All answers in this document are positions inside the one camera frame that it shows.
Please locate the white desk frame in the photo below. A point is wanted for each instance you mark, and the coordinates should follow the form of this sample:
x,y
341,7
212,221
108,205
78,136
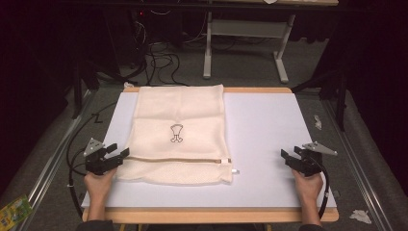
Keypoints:
x,y
247,29

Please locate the person's left hand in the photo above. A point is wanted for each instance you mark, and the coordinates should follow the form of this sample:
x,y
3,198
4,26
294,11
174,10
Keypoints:
x,y
97,186

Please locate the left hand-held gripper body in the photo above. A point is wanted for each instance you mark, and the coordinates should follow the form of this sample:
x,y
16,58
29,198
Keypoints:
x,y
97,162

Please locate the crumpled white paper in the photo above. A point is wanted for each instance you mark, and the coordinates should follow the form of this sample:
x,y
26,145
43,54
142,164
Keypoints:
x,y
361,216

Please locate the metal floor rail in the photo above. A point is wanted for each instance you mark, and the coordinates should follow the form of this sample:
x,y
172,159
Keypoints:
x,y
356,160
54,154

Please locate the black metal stand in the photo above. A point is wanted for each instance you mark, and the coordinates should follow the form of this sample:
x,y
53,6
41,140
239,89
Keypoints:
x,y
340,96
78,86

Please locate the person's right hand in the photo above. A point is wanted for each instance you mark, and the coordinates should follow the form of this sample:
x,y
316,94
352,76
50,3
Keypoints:
x,y
309,189

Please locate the green printed packet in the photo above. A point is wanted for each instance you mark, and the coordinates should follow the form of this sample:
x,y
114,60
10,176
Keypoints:
x,y
14,213

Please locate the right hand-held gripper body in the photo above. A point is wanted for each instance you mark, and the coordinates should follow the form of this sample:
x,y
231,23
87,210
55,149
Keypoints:
x,y
308,163

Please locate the small white scrap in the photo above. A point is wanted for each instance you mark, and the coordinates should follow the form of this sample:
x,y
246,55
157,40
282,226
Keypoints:
x,y
318,122

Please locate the wooden table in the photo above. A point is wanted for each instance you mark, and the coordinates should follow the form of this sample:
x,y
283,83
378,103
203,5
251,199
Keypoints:
x,y
208,215

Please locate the cream mesh laundry bag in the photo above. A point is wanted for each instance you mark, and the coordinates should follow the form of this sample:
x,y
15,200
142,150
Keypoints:
x,y
179,106

